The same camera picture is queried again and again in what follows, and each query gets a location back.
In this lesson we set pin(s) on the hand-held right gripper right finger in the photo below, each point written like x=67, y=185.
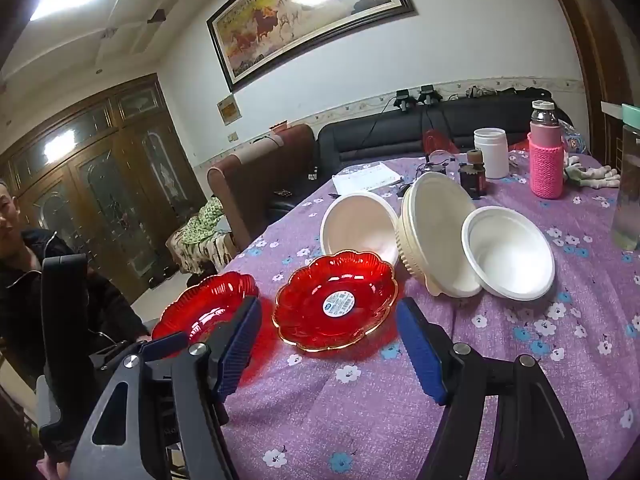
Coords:
x=420, y=355

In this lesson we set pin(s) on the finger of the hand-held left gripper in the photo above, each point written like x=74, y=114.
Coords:
x=167, y=345

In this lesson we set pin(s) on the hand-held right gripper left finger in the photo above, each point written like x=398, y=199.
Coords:
x=240, y=350

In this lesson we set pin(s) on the red plate with white label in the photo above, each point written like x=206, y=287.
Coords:
x=310, y=310

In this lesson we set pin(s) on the white foam bowl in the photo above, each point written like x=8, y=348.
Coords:
x=360, y=225
x=505, y=260

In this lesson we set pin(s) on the cream plastic bowl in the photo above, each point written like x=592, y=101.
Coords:
x=440, y=220

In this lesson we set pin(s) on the purple floral tablecloth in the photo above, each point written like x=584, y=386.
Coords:
x=500, y=360

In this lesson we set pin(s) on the green patterned blanket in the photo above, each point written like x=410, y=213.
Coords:
x=205, y=230

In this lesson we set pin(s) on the wooden glass-door cabinet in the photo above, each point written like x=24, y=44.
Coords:
x=115, y=185

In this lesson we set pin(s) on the black power adapter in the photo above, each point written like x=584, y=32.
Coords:
x=404, y=190

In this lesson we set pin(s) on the brown armchair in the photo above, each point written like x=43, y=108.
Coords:
x=250, y=180

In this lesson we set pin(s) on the white paper notebook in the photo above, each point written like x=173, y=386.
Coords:
x=367, y=177

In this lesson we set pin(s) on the black cylinder with white print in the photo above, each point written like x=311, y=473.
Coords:
x=440, y=167

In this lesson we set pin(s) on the wooden spool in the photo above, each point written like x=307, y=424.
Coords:
x=475, y=156

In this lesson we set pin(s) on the white plastic jar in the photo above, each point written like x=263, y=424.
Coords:
x=491, y=155

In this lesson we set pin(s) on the red plastic bag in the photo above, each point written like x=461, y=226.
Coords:
x=440, y=141

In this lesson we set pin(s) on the black leather sofa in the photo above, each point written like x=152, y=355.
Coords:
x=370, y=135

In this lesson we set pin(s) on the pink bottle with knitted sleeve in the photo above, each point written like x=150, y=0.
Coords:
x=546, y=165

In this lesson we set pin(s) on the white work gloves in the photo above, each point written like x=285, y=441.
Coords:
x=592, y=175

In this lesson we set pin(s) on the black charger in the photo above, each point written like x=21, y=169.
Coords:
x=404, y=100
x=428, y=95

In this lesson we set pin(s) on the clear water bottle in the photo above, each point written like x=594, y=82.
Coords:
x=627, y=185

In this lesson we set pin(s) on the framed horse painting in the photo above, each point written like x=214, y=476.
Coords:
x=300, y=15

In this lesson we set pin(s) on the small wall calendar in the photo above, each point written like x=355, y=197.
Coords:
x=227, y=110

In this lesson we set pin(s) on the wooden door frame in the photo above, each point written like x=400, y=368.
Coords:
x=585, y=35

